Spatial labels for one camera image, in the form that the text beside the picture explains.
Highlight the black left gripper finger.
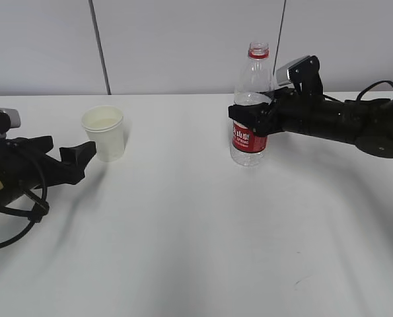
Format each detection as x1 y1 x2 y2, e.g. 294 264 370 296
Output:
59 141 96 171

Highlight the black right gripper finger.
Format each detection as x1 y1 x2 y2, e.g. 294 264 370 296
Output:
228 102 275 131

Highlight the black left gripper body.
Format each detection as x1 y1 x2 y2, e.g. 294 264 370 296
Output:
4 135 85 190

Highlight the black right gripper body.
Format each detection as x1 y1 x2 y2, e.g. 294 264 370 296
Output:
254 87 299 137

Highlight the clear water bottle red label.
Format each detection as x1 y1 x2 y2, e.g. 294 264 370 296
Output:
230 42 273 166

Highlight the white paper cup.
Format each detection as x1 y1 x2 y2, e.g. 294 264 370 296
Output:
81 105 125 162

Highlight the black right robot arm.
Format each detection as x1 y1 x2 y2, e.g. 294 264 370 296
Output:
228 87 393 159

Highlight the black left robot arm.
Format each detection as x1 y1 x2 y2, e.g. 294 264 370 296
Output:
0 136 96 211

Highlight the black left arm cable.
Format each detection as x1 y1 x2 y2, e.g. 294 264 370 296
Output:
0 145 50 252

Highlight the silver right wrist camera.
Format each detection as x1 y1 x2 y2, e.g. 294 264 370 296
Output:
275 55 323 96

